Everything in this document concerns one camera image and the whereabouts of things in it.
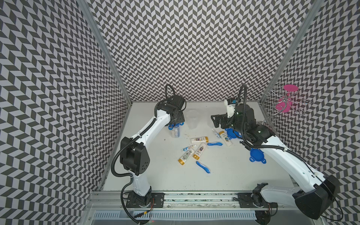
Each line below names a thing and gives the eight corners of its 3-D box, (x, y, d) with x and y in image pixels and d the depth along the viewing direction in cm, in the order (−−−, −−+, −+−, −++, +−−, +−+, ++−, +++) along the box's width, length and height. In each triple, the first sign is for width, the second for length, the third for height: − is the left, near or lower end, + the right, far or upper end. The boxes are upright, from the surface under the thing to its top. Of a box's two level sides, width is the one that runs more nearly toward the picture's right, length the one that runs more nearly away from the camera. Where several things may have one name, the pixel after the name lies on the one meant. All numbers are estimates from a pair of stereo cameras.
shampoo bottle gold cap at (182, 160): (177, 162, 88) (177, 160, 86) (190, 148, 93) (190, 147, 92) (181, 166, 86) (181, 165, 84) (195, 152, 92) (195, 151, 90)
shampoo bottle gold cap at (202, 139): (191, 142, 96) (191, 141, 95) (190, 138, 98) (191, 136, 97) (208, 142, 96) (208, 141, 95) (207, 138, 99) (208, 136, 97)
